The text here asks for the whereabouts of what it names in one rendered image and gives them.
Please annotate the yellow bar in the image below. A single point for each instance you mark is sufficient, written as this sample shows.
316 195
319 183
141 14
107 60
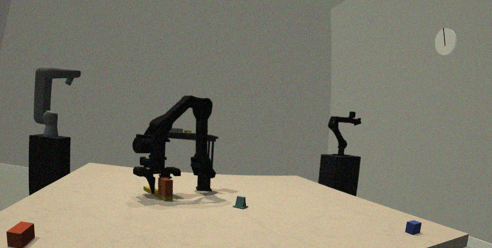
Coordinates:
164 191

